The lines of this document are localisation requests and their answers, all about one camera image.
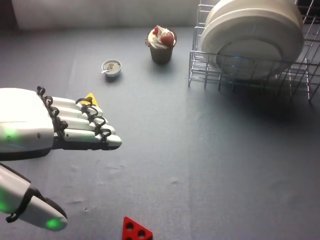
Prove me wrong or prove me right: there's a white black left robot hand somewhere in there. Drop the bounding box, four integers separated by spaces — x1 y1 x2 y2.
0 86 123 232

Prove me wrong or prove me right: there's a yellow triangle block with holes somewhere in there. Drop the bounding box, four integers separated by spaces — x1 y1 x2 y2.
84 92 101 108

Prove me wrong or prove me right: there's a small white bowl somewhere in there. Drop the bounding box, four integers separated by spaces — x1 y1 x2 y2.
101 58 123 82

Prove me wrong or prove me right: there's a cupcake with cream and strawberries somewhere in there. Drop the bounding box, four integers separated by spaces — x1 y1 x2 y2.
144 24 179 65

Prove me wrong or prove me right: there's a red triangle block with holes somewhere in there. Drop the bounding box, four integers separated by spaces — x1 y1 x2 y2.
121 216 154 240

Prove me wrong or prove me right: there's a metal wire dish rack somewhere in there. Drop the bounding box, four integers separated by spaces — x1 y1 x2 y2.
187 0 320 104

